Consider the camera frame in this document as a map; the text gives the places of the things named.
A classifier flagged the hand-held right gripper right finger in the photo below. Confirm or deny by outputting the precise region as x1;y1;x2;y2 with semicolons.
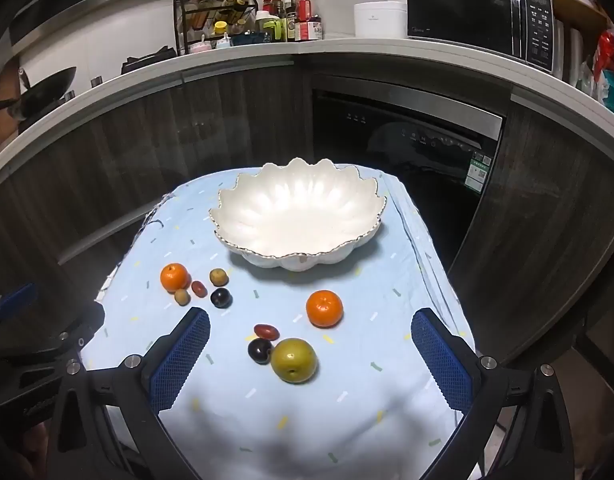
410;307;572;480

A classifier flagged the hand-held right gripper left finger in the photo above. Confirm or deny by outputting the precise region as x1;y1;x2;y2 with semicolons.
47;306;223;480

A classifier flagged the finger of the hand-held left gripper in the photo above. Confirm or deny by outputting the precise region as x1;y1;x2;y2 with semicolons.
0;301;106;361
0;282;38;331

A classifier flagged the small orange mandarin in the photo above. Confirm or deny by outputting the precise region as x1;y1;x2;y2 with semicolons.
160;263;190;293

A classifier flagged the large orange mandarin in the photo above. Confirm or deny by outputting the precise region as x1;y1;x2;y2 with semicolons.
306;290;344;329

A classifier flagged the white scalloped bowl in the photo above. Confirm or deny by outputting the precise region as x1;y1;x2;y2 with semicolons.
208;157;388;272

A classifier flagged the light blue patterned tablecloth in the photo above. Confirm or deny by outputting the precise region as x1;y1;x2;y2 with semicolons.
80;162;478;480

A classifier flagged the black built-in dishwasher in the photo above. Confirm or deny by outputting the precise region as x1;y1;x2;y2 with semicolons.
311;87;504;271

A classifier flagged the black wok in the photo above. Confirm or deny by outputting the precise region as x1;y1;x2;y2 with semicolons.
0;66;78;122

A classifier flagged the dark wood kitchen cabinet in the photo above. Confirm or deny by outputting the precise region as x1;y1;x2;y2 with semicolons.
0;52;614;376

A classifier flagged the black gas stove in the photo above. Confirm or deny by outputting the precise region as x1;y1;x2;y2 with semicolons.
120;46;178;75

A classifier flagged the white kitchen countertop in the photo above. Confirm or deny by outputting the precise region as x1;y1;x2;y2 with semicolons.
0;35;614;196

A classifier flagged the dark teal dish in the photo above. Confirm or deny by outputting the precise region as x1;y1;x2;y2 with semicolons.
230;31;270;47

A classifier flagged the green and white jar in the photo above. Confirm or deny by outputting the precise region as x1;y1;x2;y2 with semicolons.
257;10;284;43

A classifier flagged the white rice cooker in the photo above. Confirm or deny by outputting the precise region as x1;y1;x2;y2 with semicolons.
354;2;408;39

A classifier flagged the black microwave oven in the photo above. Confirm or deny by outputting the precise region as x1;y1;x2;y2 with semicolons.
406;0;555;73

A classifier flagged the red plastic bag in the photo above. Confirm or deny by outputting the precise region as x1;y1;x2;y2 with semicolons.
592;30;614;78

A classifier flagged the cluster of condiment bottles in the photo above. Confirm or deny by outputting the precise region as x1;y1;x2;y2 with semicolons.
179;0;323;53

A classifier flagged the black wire spice rack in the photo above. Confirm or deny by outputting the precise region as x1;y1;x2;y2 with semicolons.
173;0;259;56

